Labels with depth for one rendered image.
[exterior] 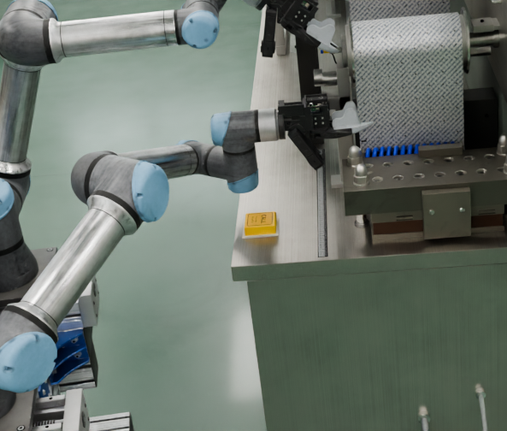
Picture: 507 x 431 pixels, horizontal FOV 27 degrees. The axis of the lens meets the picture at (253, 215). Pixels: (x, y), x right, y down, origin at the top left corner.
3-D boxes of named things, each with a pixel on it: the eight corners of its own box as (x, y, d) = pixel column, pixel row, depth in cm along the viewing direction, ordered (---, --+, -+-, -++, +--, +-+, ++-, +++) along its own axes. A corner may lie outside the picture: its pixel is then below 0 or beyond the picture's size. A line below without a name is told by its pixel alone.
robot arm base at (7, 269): (-30, 296, 249) (-39, 260, 244) (-21, 263, 262) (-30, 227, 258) (35, 287, 250) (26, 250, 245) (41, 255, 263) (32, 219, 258)
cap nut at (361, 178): (352, 180, 233) (351, 161, 231) (369, 178, 233) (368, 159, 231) (353, 187, 230) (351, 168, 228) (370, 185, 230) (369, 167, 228)
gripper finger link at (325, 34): (350, 38, 238) (316, 15, 236) (334, 60, 240) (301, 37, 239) (350, 34, 241) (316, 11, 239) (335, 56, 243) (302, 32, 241)
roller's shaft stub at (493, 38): (465, 46, 241) (464, 27, 239) (496, 43, 241) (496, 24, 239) (468, 53, 238) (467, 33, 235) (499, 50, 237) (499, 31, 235)
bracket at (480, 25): (470, 26, 239) (469, 17, 238) (496, 23, 239) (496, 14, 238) (473, 32, 235) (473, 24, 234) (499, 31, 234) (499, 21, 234)
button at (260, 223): (246, 221, 249) (245, 212, 248) (276, 219, 248) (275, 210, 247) (244, 237, 243) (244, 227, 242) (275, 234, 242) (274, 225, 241)
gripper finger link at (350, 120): (372, 109, 237) (330, 111, 238) (374, 132, 240) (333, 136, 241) (372, 103, 240) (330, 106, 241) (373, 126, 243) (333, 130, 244)
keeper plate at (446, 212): (423, 234, 233) (421, 190, 228) (469, 231, 232) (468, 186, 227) (424, 240, 231) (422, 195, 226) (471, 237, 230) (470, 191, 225)
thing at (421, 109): (360, 153, 247) (355, 79, 238) (463, 145, 244) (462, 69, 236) (361, 155, 246) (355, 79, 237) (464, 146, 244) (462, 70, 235)
